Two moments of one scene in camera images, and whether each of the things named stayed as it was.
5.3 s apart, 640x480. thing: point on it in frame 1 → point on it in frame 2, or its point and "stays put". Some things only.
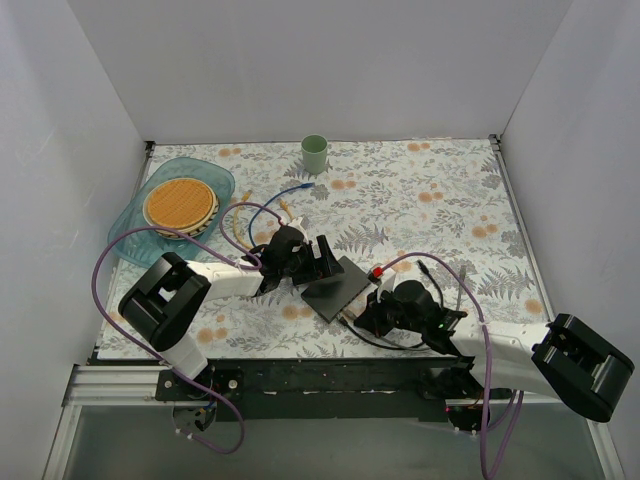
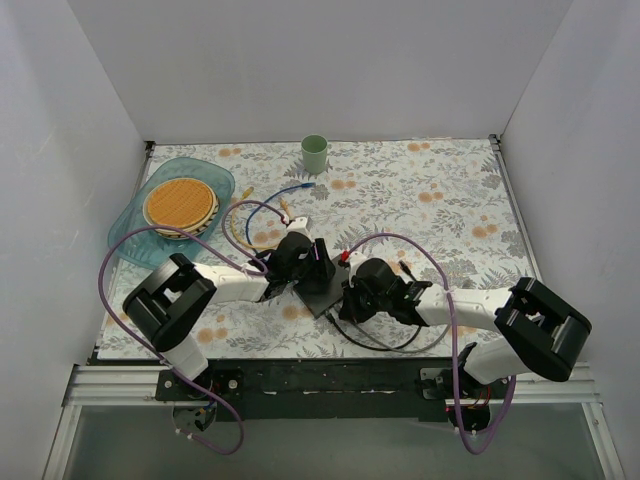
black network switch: [330, 296] stays put
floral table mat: [443, 210] stays put
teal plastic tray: [145, 249] stays put
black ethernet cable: [344, 322] → [408, 272]
